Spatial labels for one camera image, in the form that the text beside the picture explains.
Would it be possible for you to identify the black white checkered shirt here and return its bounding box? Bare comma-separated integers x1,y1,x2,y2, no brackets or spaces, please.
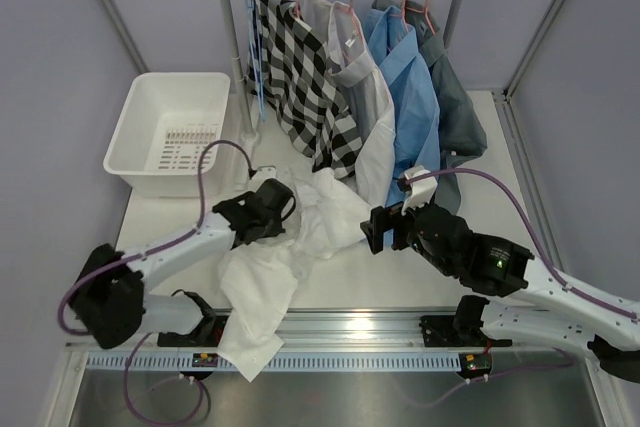
247,0,363,179

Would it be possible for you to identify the blue wire hanger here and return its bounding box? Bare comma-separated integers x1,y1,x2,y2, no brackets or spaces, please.
244,0,266,122

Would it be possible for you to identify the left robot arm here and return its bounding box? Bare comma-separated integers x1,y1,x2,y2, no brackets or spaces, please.
63,178,296,350

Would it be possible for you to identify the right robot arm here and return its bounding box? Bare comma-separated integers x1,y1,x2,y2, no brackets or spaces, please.
360,204,639,383

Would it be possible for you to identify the blue shirt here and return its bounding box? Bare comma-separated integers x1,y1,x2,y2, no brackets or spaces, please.
363,5,440,205

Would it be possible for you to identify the dark grey shirt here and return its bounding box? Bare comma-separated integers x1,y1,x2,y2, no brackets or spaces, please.
372,0,489,213

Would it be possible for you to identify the light grey white shirt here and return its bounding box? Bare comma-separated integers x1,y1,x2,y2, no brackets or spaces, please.
302,0,395,207

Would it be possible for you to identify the white plastic basket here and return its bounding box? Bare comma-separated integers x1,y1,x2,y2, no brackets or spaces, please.
103,72,231,198

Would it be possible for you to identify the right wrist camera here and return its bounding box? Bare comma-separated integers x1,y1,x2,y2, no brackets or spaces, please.
398,165,437,214

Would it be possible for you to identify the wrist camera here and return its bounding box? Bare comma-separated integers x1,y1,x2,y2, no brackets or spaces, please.
398,165,437,214
250,165,277,180

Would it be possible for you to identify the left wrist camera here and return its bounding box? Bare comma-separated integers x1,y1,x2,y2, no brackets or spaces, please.
250,165,277,180

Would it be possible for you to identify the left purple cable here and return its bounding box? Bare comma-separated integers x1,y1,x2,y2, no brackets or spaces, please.
57,139,256,336

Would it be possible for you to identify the purple cable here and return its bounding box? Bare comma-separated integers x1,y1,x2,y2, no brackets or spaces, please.
57,139,256,336
404,166,640,321

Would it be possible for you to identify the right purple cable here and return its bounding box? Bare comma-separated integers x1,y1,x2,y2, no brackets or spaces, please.
404,166,640,321

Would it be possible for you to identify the aluminium mounting rail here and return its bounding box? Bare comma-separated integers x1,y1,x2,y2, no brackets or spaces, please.
58,296,610,356

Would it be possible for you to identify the light blue slotted cable duct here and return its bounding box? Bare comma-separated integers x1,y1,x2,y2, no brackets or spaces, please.
86,352,462,372

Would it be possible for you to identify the left aluminium frame post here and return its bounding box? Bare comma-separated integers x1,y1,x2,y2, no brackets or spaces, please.
97,0,149,74

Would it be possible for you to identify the aluminium frame post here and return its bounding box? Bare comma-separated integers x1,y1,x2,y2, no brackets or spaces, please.
97,0,149,74
502,0,568,102

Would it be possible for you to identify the right aluminium frame post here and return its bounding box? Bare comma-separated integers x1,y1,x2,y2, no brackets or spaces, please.
502,0,568,102

